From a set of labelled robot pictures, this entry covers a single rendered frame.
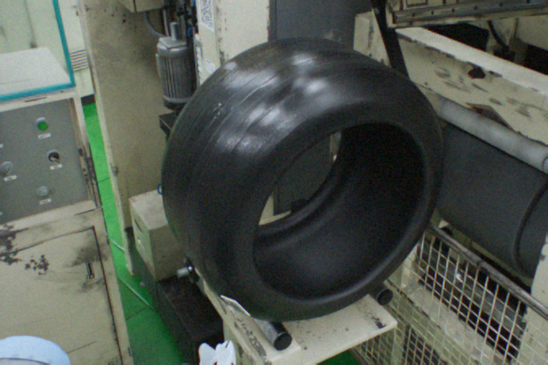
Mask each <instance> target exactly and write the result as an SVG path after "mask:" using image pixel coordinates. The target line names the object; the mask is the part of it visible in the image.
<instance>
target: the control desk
mask: <svg viewBox="0 0 548 365"><path fill-rule="evenodd" d="M102 206H103V204H102V200H101V195H100V191H99V184H98V179H97V175H96V171H95V164H94V160H93V159H92V155H91V147H90V143H89V139H88V134H87V130H86V123H85V118H84V114H83V110H82V102H81V98H80V94H79V90H78V89H77V87H73V88H68V89H64V90H56V91H52V92H47V93H43V94H39V95H32V96H28V97H23V98H18V99H11V100H7V101H2V102H0V340H4V339H6V338H8V337H11V336H35V337H39V338H42V339H45V340H48V341H51V342H53V343H55V344H57V345H58V346H59V347H60V348H61V349H62V350H63V351H64V352H65V353H66V354H67V355H68V358H69V361H70V365H134V361H133V358H132V353H131V349H130V342H129V337H128V333H127V329H126V321H125V317H124V313H123V309H122V301H121V298H120V293H119V291H120V289H119V285H118V281H117V273H116V269H115V265H114V260H113V253H112V249H111V244H110V240H109V236H108V229H107V225H106V221H105V216H104V209H103V207H102Z"/></svg>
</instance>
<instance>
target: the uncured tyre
mask: <svg viewBox="0 0 548 365"><path fill-rule="evenodd" d="M340 130H341V138H340V144H339V148H338V153H337V155H336V158H335V161H334V164H333V166H332V168H331V170H330V172H329V174H328V175H327V177H326V179H325V180H324V182H323V183H322V184H321V185H320V187H319V188H318V189H317V191H316V192H315V193H314V194H313V195H312V196H311V197H309V198H308V199H307V201H306V202H305V203H304V204H302V205H301V206H300V207H298V208H297V209H296V210H295V211H293V212H292V213H289V214H287V215H286V216H284V217H283V218H279V219H277V220H275V221H273V222H268V223H265V224H261V225H259V222H260V218H261V216H262V213H263V210H264V208H265V206H266V203H267V201H268V199H269V197H270V196H271V194H272V193H273V191H274V190H275V188H276V186H277V184H278V183H279V181H280V180H281V179H282V178H283V177H284V175H285V174H286V173H287V171H288V170H289V169H290V168H291V167H292V165H293V164H294V163H295V162H296V161H297V160H298V159H299V158H300V157H301V156H303V155H304V154H305V153H306V152H307V151H308V150H309V149H310V148H311V147H313V146H314V145H316V144H317V143H319V142H320V141H321V140H323V139H325V138H327V137H329V136H330V135H331V134H334V133H337V132H339V131H340ZM443 174H444V141H443V135H442V130H441V127H440V122H439V118H438V116H437V114H436V111H435V109H434V107H433V106H432V104H431V102H430V100H429V99H428V98H427V97H426V96H425V95H424V94H423V92H422V91H421V90H420V89H419V88H418V86H417V85H416V84H415V83H414V82H413V81H412V80H411V79H409V78H408V77H407V76H405V75H403V74H402V73H400V72H398V71H396V70H395V69H393V68H390V67H388V66H386V65H385V64H382V63H380V62H378V61H377V60H375V59H372V58H370V57H368V56H367V55H363V54H361V53H360V52H358V51H355V50H353V49H351V48H350V47H348V46H345V45H343V44H342V43H339V42H335V41H332V40H329V39H324V38H319V37H287V38H281V39H276V40H273V41H270V42H265V43H262V44H260V45H257V46H254V47H252V48H250V49H248V50H246V51H243V52H242V53H240V54H239V55H237V56H235V57H233V58H232V59H230V60H229V61H228V62H226V63H225V64H223V65H222V66H221V67H219V68H218V69H217V70H215V71H214V72H213V73H212V74H211V75H210V76H209V77H208V78H207V79H206V80H205V81H204V82H203V83H202V84H201V85H200V86H199V87H198V88H197V90H196V91H195V92H194V93H193V95H192V96H191V97H190V99H189V100H188V101H187V102H186V104H185V105H184V107H183V109H182V111H181V112H180V114H179V116H178V118H177V119H176V121H175V123H174V126H173V128H172V130H171V132H170V136H169V138H168V140H167V143H166V148H165V151H164V155H163V159H162V164H161V197H162V203H163V207H164V211H165V215H166V219H167V222H168V224H169V226H170V229H171V231H172V233H173V234H174V236H175V238H176V239H177V240H178V242H179V244H180V245H181V247H182V248H183V250H184V252H185V253H186V254H187V255H188V257H189V258H190V260H191V261H192V263H193V265H194V266H195V267H196V268H197V270H198V271H199V273H200V274H201V276H202V277H203V279H204V280H205V281H206V283H207V284H208V286H209V287H210V289H211V290H212V291H213V292H214V293H215V294H216V295H217V296H218V297H219V298H220V299H221V300H223V301H224V302H226V301H225V300H224V299H223V298H222V297H221V296H224V297H227V298H230V299H232V300H234V301H236V302H237V303H238V304H239V305H240V306H241V307H242V308H243V309H245V310H246V311H247V312H248V313H249V314H250V317H252V318H255V319H260V320H264V321H271V322H290V321H297V320H304V319H314V318H318V317H321V316H324V315H327V314H332V313H333V312H336V311H338V310H341V309H343V308H345V307H347V306H349V305H351V304H353V303H355V302H356V301H359V300H360V299H361V298H363V297H365V296H366V295H367V294H369V293H370V292H372V291H373V290H374V289H375V288H377V287H378V286H379V285H380V284H382V283H383V282H384V281H385V280H386V279H387V278H388V277H389V276H390V275H391V274H392V273H393V272H394V271H395V270H396V269H397V268H398V267H399V266H400V265H401V264H402V263H403V261H404V260H405V259H406V258H407V256H408V255H409V254H410V253H411V252H412V251H413V250H414V248H415V247H416V245H417V244H418V242H419V240H420V239H421V238H422V236H423V234H424V232H425V230H426V228H427V226H428V224H429V222H430V220H431V218H432V215H433V213H434V212H435V207H436V205H437V202H438V199H439V197H440V190H441V187H442V182H443ZM226 303H227V302H226ZM227 304H228V303H227Z"/></svg>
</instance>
